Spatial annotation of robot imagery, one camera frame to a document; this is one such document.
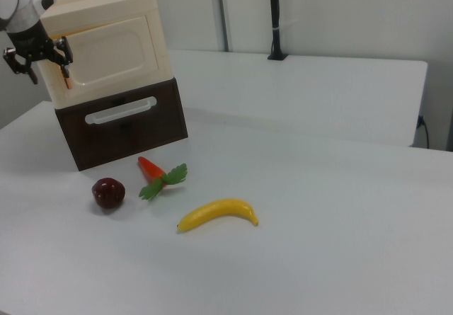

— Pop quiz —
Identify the white drawer handle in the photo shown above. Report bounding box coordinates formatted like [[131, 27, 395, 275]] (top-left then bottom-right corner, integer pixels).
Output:
[[84, 96, 157, 125]]

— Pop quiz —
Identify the dark red toy strawberry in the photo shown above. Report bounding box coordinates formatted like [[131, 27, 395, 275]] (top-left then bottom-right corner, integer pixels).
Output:
[[91, 177, 126, 210]]

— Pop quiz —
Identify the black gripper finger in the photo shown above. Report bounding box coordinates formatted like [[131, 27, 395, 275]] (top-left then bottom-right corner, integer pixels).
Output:
[[52, 35, 75, 81], [3, 47, 39, 85]]

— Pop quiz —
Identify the black pole with base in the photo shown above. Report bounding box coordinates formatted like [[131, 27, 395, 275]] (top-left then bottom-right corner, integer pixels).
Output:
[[266, 0, 289, 62]]

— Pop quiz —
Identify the orange toy carrot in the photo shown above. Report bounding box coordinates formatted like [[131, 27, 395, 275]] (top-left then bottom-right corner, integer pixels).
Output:
[[137, 156, 188, 202]]

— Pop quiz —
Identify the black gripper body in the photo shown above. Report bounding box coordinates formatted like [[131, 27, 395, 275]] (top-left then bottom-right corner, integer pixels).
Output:
[[6, 21, 55, 63]]

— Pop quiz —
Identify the cream plastic cabinet body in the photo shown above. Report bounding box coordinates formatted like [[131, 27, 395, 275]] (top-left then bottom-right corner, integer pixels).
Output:
[[35, 0, 173, 110]]

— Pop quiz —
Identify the cream cabinet door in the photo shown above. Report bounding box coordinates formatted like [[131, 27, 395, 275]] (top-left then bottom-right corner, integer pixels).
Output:
[[64, 14, 161, 90]]

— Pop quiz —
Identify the yellow toy banana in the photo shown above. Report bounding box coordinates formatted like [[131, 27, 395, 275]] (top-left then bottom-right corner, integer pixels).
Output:
[[176, 197, 260, 234]]

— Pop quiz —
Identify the black power cable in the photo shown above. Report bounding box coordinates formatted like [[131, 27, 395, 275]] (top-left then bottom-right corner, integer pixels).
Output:
[[417, 115, 431, 150]]

